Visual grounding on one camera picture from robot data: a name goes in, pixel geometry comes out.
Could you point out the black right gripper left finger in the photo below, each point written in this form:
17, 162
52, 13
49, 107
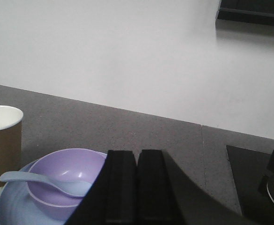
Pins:
111, 199

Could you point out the brown paper cup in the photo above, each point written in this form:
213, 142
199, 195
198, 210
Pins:
10, 139

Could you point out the light blue plastic plate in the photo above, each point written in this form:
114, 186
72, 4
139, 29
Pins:
18, 208

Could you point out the black glass cooktop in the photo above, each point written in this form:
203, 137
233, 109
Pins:
250, 173

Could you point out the light blue plastic spoon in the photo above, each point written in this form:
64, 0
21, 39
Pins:
76, 188

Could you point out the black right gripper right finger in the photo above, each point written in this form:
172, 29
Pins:
167, 196

